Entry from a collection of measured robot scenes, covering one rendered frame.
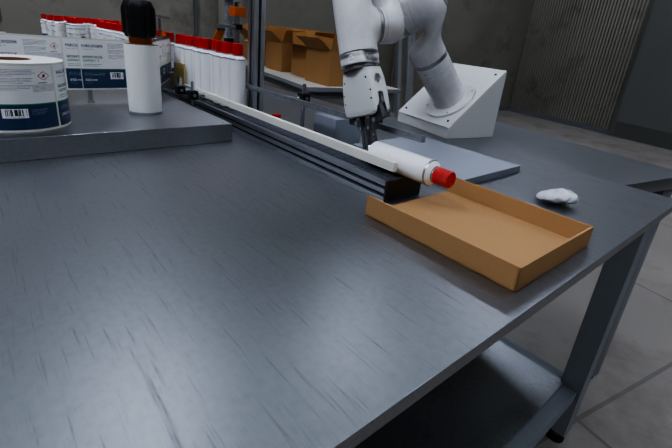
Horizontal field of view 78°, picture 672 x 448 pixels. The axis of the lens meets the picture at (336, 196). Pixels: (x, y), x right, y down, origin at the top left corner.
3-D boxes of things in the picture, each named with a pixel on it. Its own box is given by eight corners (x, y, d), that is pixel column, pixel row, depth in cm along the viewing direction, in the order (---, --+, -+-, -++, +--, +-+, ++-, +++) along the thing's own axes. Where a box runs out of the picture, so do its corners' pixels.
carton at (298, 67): (274, 72, 361) (276, 26, 348) (328, 74, 388) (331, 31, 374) (296, 79, 326) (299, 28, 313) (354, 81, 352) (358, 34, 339)
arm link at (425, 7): (415, 57, 152) (384, -2, 138) (465, 35, 143) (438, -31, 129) (413, 75, 144) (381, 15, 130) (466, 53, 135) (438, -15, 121)
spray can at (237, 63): (226, 108, 138) (226, 42, 131) (241, 107, 141) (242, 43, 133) (232, 111, 134) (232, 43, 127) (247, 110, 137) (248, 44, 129)
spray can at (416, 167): (367, 141, 90) (445, 168, 75) (383, 139, 93) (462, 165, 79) (363, 164, 91) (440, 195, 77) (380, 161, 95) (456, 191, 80)
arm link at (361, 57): (387, 49, 90) (389, 64, 90) (359, 60, 97) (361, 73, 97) (359, 47, 84) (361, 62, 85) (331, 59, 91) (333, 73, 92)
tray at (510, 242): (364, 214, 78) (367, 194, 77) (447, 191, 95) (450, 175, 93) (514, 293, 58) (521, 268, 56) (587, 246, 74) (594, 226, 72)
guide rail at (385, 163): (183, 89, 157) (183, 83, 157) (186, 89, 158) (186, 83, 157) (393, 172, 83) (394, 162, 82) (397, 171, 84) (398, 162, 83)
